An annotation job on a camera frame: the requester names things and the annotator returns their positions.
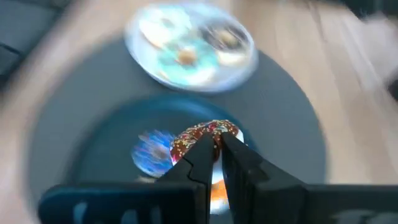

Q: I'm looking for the white plate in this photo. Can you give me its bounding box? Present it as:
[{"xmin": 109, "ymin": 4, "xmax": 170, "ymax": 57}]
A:
[{"xmin": 123, "ymin": 1, "xmax": 259, "ymax": 94}]

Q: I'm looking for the plain chocolate frosted donut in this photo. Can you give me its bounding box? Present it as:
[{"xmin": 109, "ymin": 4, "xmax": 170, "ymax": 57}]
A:
[{"xmin": 198, "ymin": 22, "xmax": 252, "ymax": 67}]

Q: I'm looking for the blue striped donut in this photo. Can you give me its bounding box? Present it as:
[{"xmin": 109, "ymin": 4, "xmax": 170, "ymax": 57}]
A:
[{"xmin": 131, "ymin": 129, "xmax": 177, "ymax": 179}]

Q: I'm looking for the chocolate donut with sprinkles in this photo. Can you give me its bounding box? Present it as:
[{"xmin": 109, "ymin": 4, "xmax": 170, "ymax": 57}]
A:
[{"xmin": 169, "ymin": 119, "xmax": 245, "ymax": 185}]

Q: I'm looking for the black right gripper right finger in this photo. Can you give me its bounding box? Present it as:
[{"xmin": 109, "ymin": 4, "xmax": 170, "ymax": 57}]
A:
[{"xmin": 220, "ymin": 131, "xmax": 398, "ymax": 224}]

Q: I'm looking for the round woven grey placemat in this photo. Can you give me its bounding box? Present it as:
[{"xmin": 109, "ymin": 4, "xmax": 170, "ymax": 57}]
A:
[{"xmin": 27, "ymin": 36, "xmax": 328, "ymax": 203}]

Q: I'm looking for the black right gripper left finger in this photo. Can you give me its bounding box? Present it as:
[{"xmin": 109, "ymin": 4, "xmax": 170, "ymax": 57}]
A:
[{"xmin": 37, "ymin": 133, "xmax": 216, "ymax": 224}]

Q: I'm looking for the black bowl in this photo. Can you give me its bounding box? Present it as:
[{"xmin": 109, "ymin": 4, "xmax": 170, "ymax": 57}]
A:
[{"xmin": 65, "ymin": 94, "xmax": 259, "ymax": 189}]

